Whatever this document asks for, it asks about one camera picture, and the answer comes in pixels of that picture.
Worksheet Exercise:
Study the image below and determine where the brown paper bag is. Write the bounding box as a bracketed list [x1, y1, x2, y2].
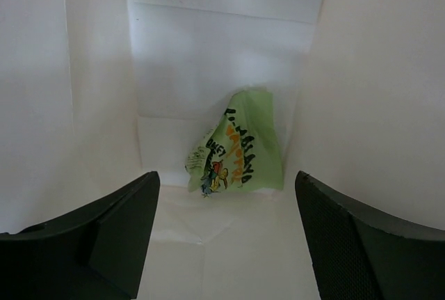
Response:
[1, 0, 444, 299]

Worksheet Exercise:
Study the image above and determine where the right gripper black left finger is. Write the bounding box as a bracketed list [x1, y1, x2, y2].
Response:
[1, 171, 160, 299]

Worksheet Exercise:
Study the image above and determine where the green snack packet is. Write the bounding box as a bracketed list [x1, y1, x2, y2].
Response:
[185, 89, 284, 197]

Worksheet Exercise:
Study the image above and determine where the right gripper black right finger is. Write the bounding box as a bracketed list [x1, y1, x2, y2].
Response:
[295, 171, 444, 299]

